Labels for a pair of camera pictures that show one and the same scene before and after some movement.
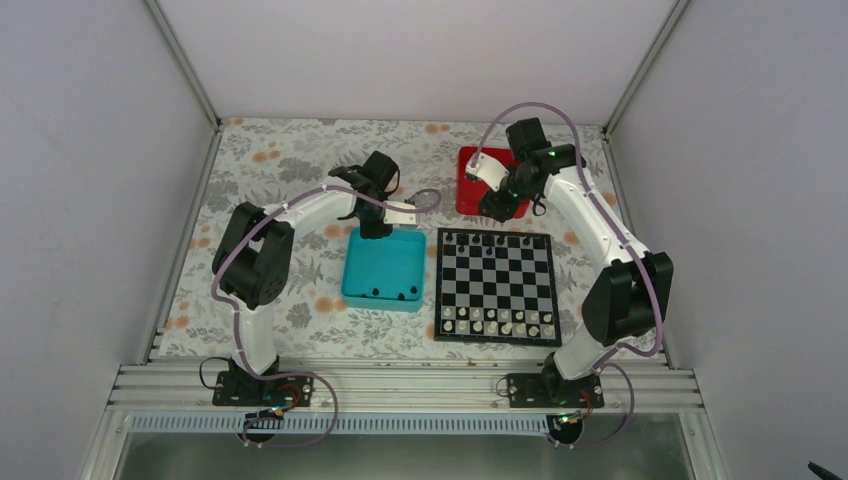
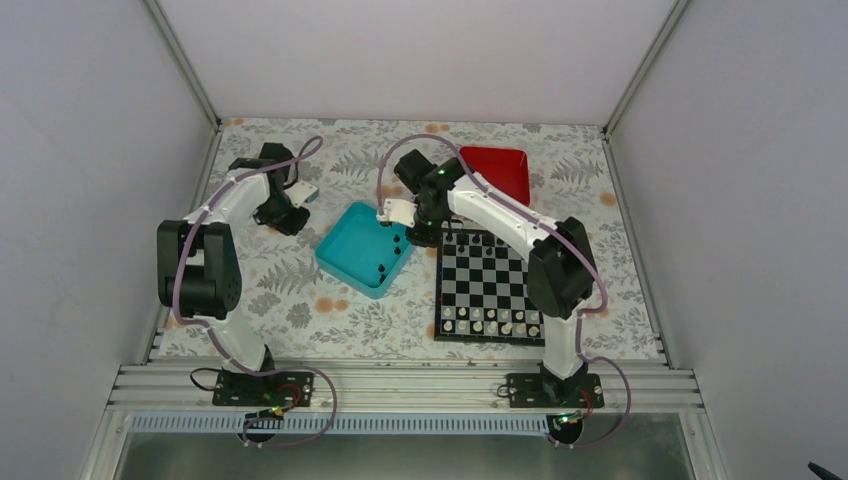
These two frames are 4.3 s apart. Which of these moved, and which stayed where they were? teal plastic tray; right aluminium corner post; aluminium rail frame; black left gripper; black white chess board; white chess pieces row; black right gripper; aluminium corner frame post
Moved: black left gripper; teal plastic tray; black right gripper
Stayed: aluminium rail frame; right aluminium corner post; aluminium corner frame post; white chess pieces row; black white chess board
